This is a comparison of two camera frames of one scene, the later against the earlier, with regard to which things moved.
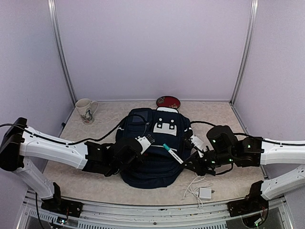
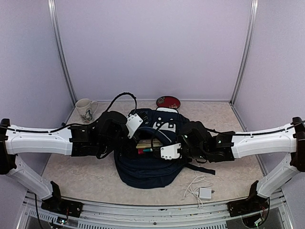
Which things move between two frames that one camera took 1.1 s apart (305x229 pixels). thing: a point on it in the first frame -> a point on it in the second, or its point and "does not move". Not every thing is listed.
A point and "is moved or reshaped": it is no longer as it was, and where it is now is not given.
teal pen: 173,153 is moved or reshaped
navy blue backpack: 160,165 does not move
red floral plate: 168,101 does not move
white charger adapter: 205,193 does not move
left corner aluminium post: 52,8 does not move
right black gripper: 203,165 -> 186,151
